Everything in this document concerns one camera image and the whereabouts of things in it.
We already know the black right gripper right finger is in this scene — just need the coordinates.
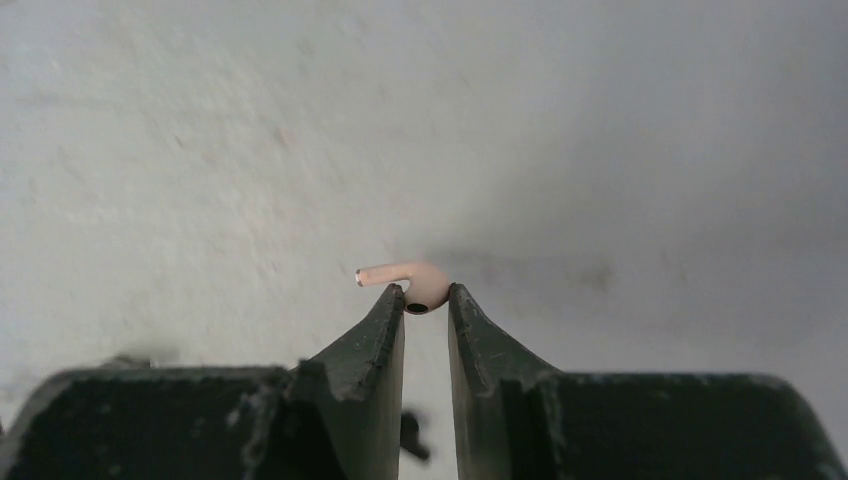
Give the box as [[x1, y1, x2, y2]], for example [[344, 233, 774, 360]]
[[448, 283, 847, 479]]

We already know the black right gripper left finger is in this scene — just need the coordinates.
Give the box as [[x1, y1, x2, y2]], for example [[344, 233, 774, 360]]
[[1, 285, 404, 479]]

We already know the pink earbud with blue light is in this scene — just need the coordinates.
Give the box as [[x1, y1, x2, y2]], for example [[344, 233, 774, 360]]
[[355, 262, 451, 315]]

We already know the black earbud lower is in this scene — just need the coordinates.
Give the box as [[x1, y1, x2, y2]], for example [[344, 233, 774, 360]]
[[399, 410, 431, 463]]

